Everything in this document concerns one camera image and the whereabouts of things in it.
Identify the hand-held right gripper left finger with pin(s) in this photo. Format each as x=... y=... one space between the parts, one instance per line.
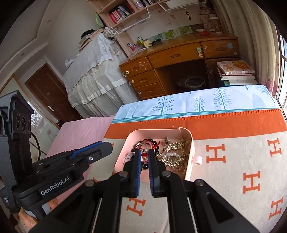
x=138 y=165

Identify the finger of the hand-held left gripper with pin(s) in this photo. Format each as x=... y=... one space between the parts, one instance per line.
x=86 y=147
x=98 y=153

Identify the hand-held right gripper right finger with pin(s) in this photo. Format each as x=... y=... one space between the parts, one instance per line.
x=151 y=172

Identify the pink plastic tray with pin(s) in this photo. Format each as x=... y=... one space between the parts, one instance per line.
x=154 y=134

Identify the person's left hand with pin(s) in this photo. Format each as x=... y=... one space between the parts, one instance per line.
x=28 y=221

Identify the pink bed sheet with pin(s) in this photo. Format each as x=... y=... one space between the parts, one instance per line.
x=76 y=134

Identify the brown wooden door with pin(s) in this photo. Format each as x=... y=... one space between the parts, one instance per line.
x=51 y=89

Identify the white lace furniture cover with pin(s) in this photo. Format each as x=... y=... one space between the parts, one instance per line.
x=98 y=74

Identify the tree print bed sheet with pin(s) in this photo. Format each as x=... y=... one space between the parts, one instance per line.
x=201 y=103

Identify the dark waste bin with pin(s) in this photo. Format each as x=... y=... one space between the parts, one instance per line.
x=192 y=83

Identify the black hat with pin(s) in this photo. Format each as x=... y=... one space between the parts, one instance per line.
x=88 y=33

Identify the wooden desk with drawers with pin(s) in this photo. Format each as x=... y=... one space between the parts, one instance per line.
x=179 y=53

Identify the black flashlight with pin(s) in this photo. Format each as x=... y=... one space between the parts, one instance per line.
x=155 y=42

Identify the stack of books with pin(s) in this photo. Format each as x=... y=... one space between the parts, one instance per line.
x=237 y=71

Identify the wooden bookshelf with books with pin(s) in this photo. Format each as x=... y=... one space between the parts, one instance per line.
x=125 y=13

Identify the metal window grille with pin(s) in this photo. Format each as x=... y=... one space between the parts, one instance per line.
x=283 y=74

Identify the cream curtain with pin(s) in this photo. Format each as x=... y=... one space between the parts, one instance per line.
x=248 y=33

